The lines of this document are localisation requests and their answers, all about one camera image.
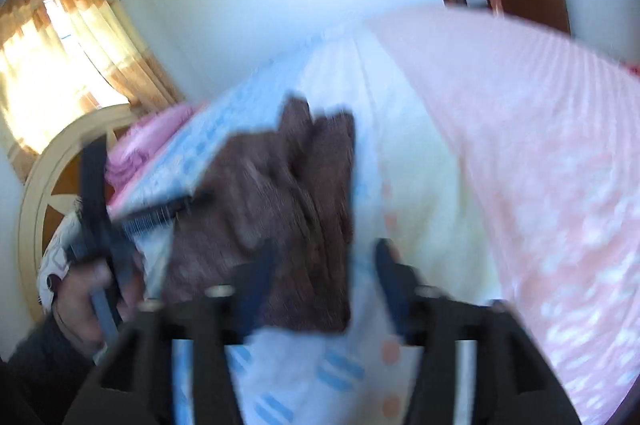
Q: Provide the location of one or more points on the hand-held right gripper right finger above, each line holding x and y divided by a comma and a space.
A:
392, 287

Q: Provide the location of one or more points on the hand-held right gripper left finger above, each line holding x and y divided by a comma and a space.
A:
259, 287

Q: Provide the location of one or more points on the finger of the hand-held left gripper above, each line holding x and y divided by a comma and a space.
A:
160, 207

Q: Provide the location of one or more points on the brown knitted sweater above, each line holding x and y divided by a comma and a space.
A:
280, 215

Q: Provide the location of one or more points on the person's left hand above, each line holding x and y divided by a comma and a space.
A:
75, 305

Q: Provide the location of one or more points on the white printed cloth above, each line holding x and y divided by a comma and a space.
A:
57, 250

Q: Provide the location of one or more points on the pink pillow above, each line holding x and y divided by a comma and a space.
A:
145, 145

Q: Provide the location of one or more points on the cream wooden headboard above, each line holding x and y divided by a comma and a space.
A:
37, 185

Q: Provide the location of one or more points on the yellow patterned curtain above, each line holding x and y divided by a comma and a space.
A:
55, 70

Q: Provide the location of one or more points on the patterned pastel bed sheet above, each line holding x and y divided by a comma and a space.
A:
525, 155

